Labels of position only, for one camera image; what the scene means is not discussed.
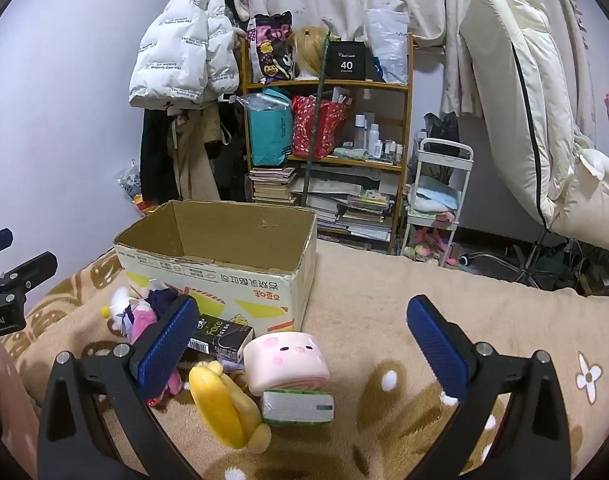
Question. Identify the clear plastic bag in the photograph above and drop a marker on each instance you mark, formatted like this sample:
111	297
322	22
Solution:
259	102

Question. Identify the wooden shelf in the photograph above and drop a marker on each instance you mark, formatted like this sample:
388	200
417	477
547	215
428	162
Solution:
334	83

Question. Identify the cream padded chair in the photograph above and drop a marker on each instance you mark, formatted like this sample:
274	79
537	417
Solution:
504	85

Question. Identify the printed cardboard box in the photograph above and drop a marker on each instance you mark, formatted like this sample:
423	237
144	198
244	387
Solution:
234	280

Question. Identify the purple haired plush doll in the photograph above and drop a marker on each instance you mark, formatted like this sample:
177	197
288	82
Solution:
162	301

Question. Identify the patterned tote bag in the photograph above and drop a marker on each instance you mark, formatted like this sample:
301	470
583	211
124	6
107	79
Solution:
269	50

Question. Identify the brown printed blanket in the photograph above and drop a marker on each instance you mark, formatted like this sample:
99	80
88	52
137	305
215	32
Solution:
374	310

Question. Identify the pink toys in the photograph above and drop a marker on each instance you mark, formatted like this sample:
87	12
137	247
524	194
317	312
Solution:
429	247

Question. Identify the black plastic bag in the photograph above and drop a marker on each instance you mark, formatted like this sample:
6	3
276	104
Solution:
442	127

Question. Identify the white puffer jacket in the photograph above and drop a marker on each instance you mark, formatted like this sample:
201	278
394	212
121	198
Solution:
174	50

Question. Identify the yellow plush toy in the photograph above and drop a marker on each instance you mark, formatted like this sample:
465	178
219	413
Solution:
219	405

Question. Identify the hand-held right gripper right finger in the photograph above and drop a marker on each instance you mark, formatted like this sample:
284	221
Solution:
437	347

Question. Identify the red patterned bag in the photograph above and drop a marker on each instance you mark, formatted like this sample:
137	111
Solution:
317	127

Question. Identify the black box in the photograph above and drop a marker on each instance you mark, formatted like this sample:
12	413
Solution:
347	62

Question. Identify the pink pig plush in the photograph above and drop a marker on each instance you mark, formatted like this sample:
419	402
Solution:
284	360

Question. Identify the white plastic bag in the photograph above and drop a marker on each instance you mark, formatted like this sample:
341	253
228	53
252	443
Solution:
389	45

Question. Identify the dark hanging clothes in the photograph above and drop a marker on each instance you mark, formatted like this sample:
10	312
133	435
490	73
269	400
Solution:
232	160

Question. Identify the pile of books and papers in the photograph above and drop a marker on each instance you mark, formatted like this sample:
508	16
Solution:
354	210

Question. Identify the green pole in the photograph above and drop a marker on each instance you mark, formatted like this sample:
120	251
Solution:
317	110

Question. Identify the beige coat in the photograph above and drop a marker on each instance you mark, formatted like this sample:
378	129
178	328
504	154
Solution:
197	160

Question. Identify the stack of books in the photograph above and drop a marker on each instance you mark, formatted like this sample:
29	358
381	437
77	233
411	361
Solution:
272	185

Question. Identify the pale green cloth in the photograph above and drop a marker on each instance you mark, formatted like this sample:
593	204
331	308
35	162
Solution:
349	153

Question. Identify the green white tissue pack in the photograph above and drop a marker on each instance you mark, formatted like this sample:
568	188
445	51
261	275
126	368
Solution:
297	407

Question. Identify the group of cosmetic bottles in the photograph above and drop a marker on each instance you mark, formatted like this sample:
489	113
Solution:
377	142

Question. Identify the light blue cloth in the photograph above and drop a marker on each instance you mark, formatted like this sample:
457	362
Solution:
437	200

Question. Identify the black coat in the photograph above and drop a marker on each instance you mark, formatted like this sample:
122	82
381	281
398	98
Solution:
157	155

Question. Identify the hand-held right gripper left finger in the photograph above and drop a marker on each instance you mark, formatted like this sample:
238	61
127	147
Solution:
168	347

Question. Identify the teal shopping bag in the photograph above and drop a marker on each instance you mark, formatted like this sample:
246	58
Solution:
267	135

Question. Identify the pale purple pack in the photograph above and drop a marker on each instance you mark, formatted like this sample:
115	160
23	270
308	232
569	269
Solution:
230	359

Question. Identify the white trolley cart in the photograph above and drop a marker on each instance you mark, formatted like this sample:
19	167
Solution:
447	147

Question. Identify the clear bag of toys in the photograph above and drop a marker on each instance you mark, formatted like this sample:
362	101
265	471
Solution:
132	185

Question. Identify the blonde wig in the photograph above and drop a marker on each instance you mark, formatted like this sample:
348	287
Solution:
309	52

